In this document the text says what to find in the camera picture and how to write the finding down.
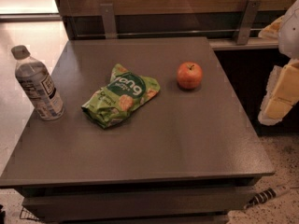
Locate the clear plastic water bottle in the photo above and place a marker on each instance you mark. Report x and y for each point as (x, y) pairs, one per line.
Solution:
(37, 83)

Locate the red apple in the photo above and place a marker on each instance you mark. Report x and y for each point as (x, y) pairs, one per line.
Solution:
(189, 75)

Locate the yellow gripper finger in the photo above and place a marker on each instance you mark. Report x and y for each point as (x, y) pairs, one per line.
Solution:
(282, 93)
(271, 31)

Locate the right metal bracket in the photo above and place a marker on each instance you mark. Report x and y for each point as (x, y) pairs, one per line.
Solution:
(242, 33)

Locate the metal bracket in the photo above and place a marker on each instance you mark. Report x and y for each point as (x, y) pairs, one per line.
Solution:
(242, 33)
(109, 22)

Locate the metal rail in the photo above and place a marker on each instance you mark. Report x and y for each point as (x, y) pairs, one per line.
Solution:
(210, 34)

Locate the green snack bag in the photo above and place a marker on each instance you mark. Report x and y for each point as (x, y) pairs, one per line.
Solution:
(122, 96)

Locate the left metal bracket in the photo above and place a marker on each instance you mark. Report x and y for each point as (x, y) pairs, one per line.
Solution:
(109, 22)

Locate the grey table drawer unit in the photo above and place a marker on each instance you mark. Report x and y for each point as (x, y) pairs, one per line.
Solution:
(199, 202)

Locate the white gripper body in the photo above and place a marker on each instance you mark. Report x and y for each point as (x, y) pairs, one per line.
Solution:
(290, 32)

